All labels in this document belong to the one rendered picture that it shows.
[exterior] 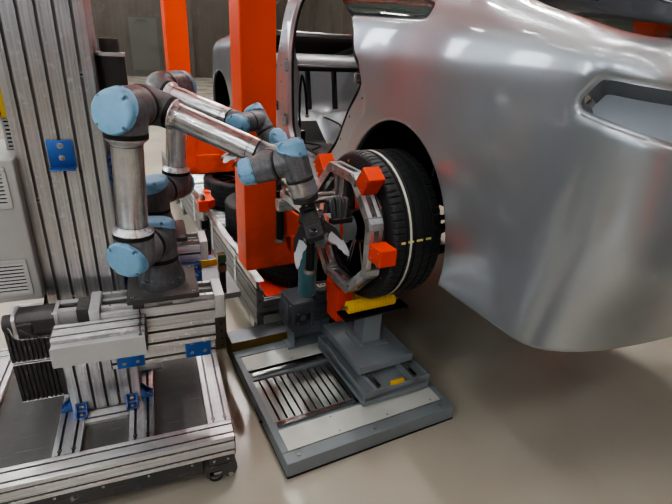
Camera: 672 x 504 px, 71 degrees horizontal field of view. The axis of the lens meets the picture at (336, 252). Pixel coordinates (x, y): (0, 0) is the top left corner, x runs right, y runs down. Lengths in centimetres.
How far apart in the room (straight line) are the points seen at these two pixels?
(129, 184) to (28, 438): 113
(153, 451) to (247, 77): 152
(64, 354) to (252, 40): 139
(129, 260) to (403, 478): 136
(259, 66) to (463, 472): 191
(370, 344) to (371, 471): 60
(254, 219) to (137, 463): 114
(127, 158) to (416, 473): 160
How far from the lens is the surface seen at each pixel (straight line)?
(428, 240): 194
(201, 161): 421
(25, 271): 183
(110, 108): 137
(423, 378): 238
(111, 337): 164
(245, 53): 218
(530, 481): 229
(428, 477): 216
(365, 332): 237
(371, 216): 184
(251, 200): 230
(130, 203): 145
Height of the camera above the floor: 159
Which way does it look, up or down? 24 degrees down
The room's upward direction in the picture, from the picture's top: 3 degrees clockwise
